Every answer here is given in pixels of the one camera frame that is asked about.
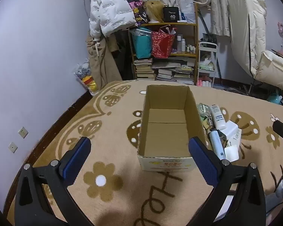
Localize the red gift bag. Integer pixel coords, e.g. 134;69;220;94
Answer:
151;26;176;58

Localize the beige coat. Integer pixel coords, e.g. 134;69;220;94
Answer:
86;34;123;91

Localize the stack of books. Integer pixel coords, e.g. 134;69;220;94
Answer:
133;58;195;85

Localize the silver white case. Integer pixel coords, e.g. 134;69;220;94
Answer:
223;128;242;147

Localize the light blue cloth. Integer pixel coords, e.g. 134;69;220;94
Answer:
265;186;283;215

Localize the beige curtain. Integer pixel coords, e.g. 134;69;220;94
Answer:
113;0;260;37

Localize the white charger cube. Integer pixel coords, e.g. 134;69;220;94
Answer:
224;145;240;162

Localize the white tube bottle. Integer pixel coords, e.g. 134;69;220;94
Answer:
210;104;227;130

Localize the light blue cylindrical power bank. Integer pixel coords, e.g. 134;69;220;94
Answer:
208;129;227;161

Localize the white plastic bag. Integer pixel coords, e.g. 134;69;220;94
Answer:
177;0;196;23

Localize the white puffer jacket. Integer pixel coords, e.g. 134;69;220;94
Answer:
88;0;138;38

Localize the blond wig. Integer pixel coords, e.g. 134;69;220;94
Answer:
143;0;167;24

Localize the black box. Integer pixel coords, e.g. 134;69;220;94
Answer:
163;6;180;23

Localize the white trolley cart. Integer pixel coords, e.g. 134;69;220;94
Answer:
197;41;218;88

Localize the cardboard box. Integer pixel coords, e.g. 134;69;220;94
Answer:
137;85;213;173

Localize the bag of plush toys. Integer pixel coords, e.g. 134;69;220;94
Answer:
74;58;100;96

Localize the green tissue pack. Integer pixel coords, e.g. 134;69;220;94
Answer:
199;61;215;71

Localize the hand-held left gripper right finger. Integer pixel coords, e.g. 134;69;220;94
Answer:
188;137;267;226

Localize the row of small bottles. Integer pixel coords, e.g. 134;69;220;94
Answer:
176;35;197;54

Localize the pink desk fan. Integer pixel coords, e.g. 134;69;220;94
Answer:
277;21;283;50

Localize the green oval case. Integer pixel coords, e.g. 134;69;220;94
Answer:
197;103;213;118

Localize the teal bag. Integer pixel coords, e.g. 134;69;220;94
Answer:
132;28;153;59

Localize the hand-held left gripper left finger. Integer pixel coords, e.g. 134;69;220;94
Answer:
14;137;92;226

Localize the pink black printed bag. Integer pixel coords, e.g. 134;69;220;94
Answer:
127;0;149;27

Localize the beige butterfly printed blanket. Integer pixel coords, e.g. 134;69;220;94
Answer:
7;80;283;226

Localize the white padded chair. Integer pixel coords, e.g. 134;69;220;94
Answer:
227;0;283;90

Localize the wooden shelf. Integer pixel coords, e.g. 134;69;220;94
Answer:
128;3;200;85

